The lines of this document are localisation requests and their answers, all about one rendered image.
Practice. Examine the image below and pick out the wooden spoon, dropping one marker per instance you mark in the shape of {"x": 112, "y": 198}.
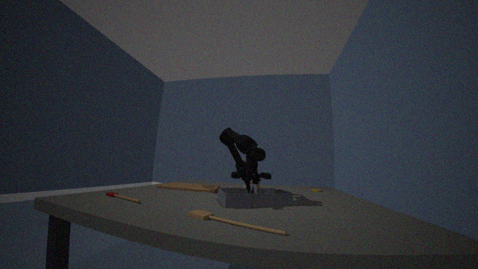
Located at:
{"x": 203, "y": 215}

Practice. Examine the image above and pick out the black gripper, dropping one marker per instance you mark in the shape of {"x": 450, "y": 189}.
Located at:
{"x": 251, "y": 168}

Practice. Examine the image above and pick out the brown wooden board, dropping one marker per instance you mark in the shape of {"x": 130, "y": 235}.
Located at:
{"x": 190, "y": 187}

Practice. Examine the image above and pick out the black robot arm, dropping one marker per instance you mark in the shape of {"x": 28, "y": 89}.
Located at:
{"x": 244, "y": 144}

